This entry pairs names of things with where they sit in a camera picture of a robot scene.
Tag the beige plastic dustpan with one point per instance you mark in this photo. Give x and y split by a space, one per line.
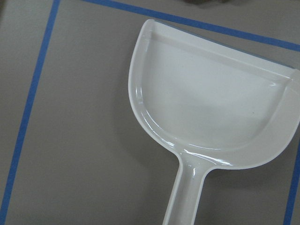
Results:
212 106

